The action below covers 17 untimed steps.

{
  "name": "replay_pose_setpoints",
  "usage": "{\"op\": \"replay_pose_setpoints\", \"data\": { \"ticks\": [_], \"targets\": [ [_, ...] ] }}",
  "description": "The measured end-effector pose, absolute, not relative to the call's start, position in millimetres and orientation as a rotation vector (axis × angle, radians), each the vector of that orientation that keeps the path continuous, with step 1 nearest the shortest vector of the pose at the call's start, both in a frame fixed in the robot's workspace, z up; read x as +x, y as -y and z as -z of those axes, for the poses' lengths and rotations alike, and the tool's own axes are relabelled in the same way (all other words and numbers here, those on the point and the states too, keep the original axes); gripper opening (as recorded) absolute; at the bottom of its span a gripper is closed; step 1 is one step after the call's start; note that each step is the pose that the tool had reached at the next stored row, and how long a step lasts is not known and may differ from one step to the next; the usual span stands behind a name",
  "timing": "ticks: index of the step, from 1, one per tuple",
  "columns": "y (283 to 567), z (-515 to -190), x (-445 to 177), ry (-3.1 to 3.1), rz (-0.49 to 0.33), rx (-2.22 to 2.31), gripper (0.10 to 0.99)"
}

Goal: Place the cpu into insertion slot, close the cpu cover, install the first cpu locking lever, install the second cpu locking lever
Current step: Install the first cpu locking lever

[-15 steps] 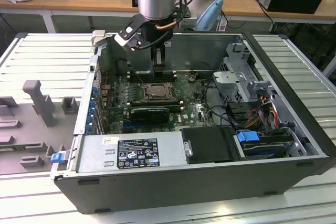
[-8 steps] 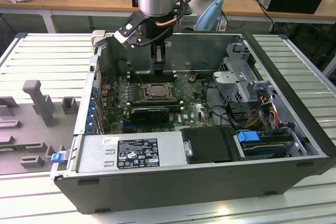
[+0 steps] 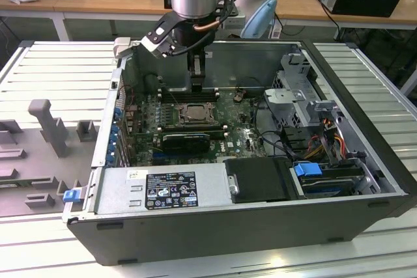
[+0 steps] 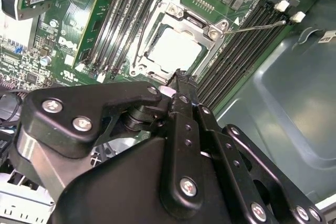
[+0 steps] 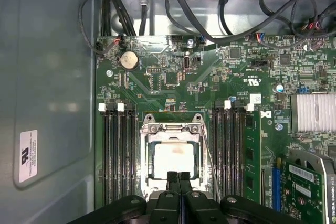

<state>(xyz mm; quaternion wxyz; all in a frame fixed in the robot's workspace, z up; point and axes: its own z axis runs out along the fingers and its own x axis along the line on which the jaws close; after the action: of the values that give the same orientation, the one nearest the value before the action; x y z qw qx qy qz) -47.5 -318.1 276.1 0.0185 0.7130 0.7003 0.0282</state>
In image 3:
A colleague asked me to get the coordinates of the blue plastic case latch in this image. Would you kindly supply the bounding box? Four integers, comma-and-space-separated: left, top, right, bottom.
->
63, 189, 82, 203

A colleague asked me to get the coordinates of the grey metal drive cage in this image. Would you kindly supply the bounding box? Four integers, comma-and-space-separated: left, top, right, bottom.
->
263, 50, 346, 135

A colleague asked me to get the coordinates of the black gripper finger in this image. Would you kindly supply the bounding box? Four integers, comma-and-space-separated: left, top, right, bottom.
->
186, 46, 209, 94

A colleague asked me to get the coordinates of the pale blue teach pendant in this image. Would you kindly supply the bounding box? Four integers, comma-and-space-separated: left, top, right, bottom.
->
240, 0, 278, 40

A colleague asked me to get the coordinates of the grey parts rack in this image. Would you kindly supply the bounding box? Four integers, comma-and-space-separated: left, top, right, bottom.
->
0, 98, 102, 217

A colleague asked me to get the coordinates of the black plastic shroud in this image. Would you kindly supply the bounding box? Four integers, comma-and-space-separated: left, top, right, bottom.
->
223, 156, 296, 204

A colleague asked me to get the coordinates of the silver metal handle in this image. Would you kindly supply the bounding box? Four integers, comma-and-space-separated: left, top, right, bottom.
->
227, 175, 240, 196

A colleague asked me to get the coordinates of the green motherboard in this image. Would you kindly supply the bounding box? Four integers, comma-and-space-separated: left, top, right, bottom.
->
122, 90, 271, 167

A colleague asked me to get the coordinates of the yellow red wire bundle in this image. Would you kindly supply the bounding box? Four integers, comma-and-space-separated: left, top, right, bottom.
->
304, 118, 347, 161

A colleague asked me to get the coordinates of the black graphics card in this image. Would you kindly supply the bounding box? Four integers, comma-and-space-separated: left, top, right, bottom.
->
161, 133, 212, 154

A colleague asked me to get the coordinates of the CPU socket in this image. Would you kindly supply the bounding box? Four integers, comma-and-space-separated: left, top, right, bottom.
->
177, 101, 218, 126

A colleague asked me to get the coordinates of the dark grey PC case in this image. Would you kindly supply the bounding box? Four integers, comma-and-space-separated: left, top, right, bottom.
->
61, 37, 417, 268

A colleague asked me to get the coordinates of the black hard disk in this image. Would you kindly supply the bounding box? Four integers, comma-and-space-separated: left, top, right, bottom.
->
299, 173, 356, 199

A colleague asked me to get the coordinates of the blue disk carrier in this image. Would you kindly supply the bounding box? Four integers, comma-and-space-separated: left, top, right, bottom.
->
293, 162, 323, 186

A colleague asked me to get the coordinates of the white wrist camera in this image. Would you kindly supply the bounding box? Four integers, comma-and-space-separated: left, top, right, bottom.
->
140, 29, 173, 59

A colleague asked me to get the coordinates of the grey case latch handle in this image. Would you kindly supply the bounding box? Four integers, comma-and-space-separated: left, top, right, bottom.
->
112, 37, 133, 61

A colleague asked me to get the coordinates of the grey power supply unit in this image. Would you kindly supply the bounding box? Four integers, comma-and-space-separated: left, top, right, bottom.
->
93, 162, 234, 215

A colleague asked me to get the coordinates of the black camera bracket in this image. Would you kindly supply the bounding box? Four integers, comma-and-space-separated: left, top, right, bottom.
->
148, 10, 183, 43

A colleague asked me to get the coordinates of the white power strip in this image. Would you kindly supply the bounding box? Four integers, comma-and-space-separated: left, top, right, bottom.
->
270, 19, 283, 40

